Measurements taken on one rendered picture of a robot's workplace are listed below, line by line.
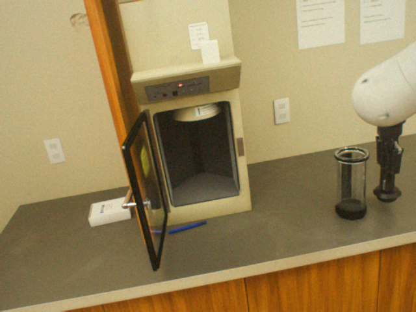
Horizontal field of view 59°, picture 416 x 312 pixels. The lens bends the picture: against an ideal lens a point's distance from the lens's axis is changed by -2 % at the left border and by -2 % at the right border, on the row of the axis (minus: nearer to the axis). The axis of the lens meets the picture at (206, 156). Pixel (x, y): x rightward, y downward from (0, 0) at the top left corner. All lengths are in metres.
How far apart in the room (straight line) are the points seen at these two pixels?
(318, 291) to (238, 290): 0.27
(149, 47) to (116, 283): 0.72
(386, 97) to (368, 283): 0.80
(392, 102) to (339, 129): 1.15
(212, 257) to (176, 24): 0.72
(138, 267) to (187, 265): 0.16
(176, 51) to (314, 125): 0.88
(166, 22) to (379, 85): 0.67
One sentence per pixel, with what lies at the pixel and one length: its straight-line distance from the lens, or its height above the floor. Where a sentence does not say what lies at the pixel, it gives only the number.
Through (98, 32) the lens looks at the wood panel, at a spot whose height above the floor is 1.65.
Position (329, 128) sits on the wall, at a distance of 1.88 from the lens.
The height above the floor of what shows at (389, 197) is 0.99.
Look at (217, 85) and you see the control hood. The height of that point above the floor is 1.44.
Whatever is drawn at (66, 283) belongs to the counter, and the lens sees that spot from 1.30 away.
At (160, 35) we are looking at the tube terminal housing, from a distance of 1.19.
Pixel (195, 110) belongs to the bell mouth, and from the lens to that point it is 1.26.
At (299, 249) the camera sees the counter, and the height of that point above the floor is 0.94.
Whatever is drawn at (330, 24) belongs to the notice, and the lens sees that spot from 1.77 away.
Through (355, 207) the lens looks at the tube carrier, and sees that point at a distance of 1.34.
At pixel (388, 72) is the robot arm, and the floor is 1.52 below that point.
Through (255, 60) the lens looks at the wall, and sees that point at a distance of 1.68.
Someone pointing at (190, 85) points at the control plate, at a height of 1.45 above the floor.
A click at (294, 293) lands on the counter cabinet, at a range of 1.33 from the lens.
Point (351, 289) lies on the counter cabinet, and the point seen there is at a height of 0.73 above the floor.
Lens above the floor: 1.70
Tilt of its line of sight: 23 degrees down
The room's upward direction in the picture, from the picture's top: 9 degrees counter-clockwise
